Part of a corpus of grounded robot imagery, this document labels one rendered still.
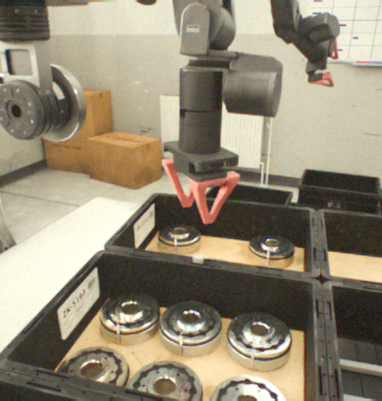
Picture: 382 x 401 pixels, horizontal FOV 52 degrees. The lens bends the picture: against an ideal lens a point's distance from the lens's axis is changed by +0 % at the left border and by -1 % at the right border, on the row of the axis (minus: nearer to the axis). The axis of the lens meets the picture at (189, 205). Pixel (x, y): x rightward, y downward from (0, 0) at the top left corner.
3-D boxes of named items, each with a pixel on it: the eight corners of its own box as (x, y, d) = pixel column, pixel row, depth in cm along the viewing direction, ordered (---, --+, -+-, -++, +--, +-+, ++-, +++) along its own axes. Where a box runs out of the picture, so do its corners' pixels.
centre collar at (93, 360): (67, 381, 54) (66, 378, 54) (85, 355, 58) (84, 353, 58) (99, 389, 53) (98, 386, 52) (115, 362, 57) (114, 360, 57)
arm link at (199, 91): (190, 57, 52) (172, 60, 48) (240, 60, 50) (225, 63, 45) (189, 109, 55) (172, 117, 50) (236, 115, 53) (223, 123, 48)
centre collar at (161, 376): (140, 396, 52) (139, 393, 51) (157, 370, 56) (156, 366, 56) (174, 409, 50) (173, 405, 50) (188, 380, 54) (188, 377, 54)
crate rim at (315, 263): (101, 259, 75) (100, 247, 74) (154, 200, 102) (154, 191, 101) (319, 290, 66) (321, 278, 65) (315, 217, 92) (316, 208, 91)
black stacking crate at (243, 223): (106, 299, 79) (101, 250, 74) (156, 234, 105) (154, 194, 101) (310, 335, 70) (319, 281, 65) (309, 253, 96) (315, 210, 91)
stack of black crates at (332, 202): (288, 260, 220) (297, 184, 202) (296, 236, 246) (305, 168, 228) (365, 275, 206) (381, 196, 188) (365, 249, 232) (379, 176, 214)
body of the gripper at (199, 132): (200, 149, 60) (202, 99, 57) (239, 168, 52) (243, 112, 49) (162, 154, 57) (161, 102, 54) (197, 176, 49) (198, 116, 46)
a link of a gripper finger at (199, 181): (210, 205, 61) (213, 146, 57) (237, 225, 55) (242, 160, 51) (171, 214, 58) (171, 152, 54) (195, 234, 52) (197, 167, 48)
